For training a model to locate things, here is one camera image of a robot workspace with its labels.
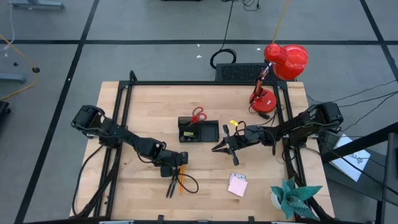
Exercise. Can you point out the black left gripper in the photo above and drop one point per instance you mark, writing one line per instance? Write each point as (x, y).
(172, 158)

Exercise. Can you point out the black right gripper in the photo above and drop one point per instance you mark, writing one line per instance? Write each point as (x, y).
(245, 138)

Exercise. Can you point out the black mesh desk organizer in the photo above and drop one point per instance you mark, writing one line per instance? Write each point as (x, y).
(208, 132)

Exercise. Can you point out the black binder clip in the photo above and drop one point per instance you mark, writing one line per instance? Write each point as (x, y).
(184, 139)
(193, 139)

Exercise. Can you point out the yellow-green eraser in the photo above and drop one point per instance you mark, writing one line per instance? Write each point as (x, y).
(188, 134)

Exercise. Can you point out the pink sticky note pad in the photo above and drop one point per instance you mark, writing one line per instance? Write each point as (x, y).
(237, 187)

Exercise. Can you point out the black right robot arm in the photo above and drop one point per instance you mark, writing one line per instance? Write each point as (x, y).
(298, 126)

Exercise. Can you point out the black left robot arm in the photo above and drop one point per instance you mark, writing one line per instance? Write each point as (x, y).
(124, 138)

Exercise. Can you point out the patterned card stack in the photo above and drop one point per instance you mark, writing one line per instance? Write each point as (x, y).
(237, 176)

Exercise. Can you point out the black vented computer case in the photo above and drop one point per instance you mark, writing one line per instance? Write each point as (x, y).
(236, 72)

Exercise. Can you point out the green plant in white pot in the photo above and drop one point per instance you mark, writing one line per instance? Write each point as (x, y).
(292, 199)

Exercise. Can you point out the red desk lamp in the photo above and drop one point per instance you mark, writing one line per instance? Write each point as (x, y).
(287, 62)

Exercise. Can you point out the white paper sheet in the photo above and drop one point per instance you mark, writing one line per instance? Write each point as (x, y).
(351, 168)

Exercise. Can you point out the black metal beam structure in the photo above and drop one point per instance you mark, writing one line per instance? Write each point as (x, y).
(391, 174)

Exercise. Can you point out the black floor disc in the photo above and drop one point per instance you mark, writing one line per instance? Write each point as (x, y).
(35, 70)

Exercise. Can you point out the black caster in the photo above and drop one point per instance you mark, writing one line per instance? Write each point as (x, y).
(3, 109)

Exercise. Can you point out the grey table foot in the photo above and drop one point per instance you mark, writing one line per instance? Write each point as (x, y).
(37, 4)
(12, 77)

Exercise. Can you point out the black aluminium rig frame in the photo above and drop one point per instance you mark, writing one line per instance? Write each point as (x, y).
(202, 83)

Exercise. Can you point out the black curved bracket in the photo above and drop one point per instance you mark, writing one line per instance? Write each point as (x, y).
(131, 77)

